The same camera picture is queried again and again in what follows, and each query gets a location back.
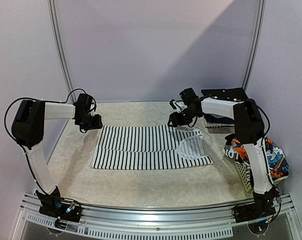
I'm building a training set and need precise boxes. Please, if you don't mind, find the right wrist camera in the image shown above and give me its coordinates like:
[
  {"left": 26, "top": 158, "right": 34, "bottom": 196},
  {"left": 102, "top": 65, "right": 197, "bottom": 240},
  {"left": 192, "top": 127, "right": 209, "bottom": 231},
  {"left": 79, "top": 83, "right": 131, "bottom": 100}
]
[{"left": 179, "top": 87, "right": 198, "bottom": 106}]

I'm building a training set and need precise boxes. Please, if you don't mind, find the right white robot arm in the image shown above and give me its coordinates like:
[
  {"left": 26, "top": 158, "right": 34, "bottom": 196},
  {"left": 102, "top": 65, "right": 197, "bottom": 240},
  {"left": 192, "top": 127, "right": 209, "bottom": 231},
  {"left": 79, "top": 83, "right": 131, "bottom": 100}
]
[{"left": 168, "top": 97, "right": 273, "bottom": 195}]

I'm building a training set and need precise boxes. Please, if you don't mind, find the white perforated laundry basket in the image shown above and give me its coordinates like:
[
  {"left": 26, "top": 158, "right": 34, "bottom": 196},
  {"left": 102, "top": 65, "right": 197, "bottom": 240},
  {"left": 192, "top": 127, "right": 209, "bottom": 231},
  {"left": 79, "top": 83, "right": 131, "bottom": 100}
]
[{"left": 223, "top": 148, "right": 253, "bottom": 193}]

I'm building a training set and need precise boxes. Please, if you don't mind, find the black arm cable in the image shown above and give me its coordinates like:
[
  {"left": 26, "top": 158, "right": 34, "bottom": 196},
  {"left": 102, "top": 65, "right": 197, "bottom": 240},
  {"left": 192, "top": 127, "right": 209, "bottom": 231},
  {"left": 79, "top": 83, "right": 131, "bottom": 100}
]
[
  {"left": 3, "top": 88, "right": 96, "bottom": 191},
  {"left": 250, "top": 98, "right": 281, "bottom": 216}
]

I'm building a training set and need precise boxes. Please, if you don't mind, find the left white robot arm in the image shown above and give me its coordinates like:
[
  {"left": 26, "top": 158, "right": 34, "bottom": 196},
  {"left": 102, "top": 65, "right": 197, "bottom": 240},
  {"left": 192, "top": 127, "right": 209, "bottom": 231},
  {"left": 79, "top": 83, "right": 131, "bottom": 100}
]
[{"left": 11, "top": 93, "right": 103, "bottom": 195}]

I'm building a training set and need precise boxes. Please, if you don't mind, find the right aluminium frame post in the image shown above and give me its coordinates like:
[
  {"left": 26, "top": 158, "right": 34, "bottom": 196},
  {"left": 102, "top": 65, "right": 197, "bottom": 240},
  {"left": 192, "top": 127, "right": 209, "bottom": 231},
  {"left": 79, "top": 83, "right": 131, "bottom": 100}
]
[{"left": 242, "top": 0, "right": 266, "bottom": 91}]

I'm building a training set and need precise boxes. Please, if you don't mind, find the folded clothes stack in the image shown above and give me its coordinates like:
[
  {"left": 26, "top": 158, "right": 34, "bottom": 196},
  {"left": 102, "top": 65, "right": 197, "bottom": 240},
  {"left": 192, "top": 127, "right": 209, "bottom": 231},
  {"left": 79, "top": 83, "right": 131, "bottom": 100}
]
[{"left": 201, "top": 98, "right": 236, "bottom": 128}]

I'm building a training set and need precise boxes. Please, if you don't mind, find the aluminium front rail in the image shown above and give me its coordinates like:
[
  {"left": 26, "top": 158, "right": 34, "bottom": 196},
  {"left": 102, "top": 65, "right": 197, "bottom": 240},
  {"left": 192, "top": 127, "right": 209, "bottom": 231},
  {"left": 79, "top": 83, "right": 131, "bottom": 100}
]
[{"left": 12, "top": 194, "right": 302, "bottom": 240}]

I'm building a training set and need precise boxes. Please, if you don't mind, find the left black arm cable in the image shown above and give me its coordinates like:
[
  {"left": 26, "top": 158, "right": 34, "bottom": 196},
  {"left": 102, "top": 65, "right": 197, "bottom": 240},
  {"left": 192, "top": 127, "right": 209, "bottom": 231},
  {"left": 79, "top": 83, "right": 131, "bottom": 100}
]
[{"left": 3, "top": 88, "right": 96, "bottom": 191}]

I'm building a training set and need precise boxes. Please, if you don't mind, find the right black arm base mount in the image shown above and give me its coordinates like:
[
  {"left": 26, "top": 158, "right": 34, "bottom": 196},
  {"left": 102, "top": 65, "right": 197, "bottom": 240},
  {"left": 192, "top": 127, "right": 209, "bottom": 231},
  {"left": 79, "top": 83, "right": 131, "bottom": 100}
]
[{"left": 231, "top": 191, "right": 281, "bottom": 224}]

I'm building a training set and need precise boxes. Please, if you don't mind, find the black white striped shirt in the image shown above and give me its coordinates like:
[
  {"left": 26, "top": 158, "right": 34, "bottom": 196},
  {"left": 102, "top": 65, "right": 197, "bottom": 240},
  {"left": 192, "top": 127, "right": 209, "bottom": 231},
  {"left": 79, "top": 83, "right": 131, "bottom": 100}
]
[{"left": 91, "top": 125, "right": 213, "bottom": 171}]

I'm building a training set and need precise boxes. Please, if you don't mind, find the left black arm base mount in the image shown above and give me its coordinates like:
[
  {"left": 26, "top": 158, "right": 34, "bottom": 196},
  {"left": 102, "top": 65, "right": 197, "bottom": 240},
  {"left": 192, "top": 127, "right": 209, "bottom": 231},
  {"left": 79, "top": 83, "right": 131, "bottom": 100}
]
[{"left": 35, "top": 187, "right": 83, "bottom": 223}]

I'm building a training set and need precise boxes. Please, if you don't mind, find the black folded shirt with buttons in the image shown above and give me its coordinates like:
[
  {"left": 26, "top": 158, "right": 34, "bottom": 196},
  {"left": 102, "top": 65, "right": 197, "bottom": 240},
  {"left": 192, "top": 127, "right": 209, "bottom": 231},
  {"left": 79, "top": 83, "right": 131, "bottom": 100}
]
[{"left": 201, "top": 87, "right": 248, "bottom": 101}]

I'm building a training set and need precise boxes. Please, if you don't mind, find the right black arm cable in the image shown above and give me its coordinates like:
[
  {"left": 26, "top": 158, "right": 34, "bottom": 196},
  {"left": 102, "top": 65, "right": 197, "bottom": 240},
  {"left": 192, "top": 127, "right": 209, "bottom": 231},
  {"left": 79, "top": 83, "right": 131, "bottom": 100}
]
[{"left": 250, "top": 98, "right": 281, "bottom": 216}]

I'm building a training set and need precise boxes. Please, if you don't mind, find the colourful graphic print garment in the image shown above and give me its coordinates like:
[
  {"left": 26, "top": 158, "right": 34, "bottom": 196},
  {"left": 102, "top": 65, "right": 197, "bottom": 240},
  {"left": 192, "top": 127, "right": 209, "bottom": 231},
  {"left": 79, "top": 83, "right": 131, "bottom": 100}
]
[{"left": 223, "top": 133, "right": 289, "bottom": 183}]

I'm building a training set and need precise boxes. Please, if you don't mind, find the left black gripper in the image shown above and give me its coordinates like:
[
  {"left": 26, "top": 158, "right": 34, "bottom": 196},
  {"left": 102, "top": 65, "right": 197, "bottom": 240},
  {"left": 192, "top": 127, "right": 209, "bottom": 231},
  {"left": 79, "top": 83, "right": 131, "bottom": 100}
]
[{"left": 77, "top": 112, "right": 103, "bottom": 131}]

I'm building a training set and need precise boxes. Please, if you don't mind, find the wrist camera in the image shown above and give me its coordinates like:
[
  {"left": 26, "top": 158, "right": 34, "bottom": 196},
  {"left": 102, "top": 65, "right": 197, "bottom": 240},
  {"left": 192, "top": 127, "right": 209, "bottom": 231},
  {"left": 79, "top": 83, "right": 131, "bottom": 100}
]
[
  {"left": 74, "top": 93, "right": 96, "bottom": 113},
  {"left": 179, "top": 87, "right": 198, "bottom": 106}
]

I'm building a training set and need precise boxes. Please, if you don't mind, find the aluminium frame post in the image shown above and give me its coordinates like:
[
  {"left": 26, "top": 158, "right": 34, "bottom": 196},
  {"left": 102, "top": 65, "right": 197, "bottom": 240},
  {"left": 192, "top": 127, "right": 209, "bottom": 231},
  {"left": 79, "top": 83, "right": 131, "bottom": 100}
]
[
  {"left": 242, "top": 0, "right": 266, "bottom": 91},
  {"left": 48, "top": 0, "right": 76, "bottom": 103}
]

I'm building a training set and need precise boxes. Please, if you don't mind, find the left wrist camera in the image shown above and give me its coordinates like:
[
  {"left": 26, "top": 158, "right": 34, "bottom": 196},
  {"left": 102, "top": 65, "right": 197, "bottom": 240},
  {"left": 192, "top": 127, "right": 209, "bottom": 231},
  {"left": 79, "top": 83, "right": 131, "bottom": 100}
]
[{"left": 74, "top": 93, "right": 96, "bottom": 113}]

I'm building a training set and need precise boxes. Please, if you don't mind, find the left aluminium frame post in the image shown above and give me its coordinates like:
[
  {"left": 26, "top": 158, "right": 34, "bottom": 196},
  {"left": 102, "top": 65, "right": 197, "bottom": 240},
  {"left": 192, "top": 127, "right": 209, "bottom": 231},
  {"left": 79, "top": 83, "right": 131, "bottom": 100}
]
[{"left": 48, "top": 0, "right": 76, "bottom": 103}]

